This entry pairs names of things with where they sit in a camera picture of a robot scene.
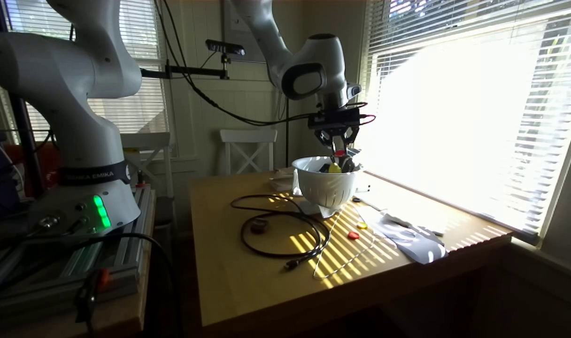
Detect thick black power cable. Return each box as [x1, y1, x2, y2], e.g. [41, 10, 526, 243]
[77, 230, 180, 338]

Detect white ceramic bowl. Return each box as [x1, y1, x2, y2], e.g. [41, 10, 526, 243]
[289, 153, 361, 219]

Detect black camera on boom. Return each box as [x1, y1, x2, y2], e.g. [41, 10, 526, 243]
[205, 37, 248, 57]

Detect black spatula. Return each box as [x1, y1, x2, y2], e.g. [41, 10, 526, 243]
[338, 148, 364, 172]

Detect black looped cable with plug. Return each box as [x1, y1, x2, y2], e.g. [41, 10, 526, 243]
[229, 191, 332, 271]

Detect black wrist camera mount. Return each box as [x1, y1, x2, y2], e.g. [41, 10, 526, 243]
[306, 101, 370, 131]

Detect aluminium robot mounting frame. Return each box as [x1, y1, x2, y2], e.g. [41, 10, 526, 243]
[0, 185, 160, 338]

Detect black switch box red button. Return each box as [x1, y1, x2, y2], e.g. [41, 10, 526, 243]
[73, 266, 115, 326]

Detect dark blue bag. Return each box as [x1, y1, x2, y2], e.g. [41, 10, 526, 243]
[0, 131, 26, 221]

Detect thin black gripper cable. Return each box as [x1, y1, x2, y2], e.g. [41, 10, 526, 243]
[152, 0, 319, 127]

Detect white folded cloth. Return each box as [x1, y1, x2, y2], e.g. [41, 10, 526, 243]
[374, 211, 449, 266]

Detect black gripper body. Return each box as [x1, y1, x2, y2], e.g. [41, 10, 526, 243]
[312, 121, 362, 151]

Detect black slanted stand pole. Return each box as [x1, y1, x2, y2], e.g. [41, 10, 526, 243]
[0, 0, 47, 196]

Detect small white window blinds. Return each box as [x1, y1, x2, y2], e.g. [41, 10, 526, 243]
[2, 0, 171, 142]

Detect large white window blinds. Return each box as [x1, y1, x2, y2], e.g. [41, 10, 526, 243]
[359, 0, 571, 236]

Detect black horizontal boom rod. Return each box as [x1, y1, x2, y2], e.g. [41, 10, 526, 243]
[139, 63, 231, 80]

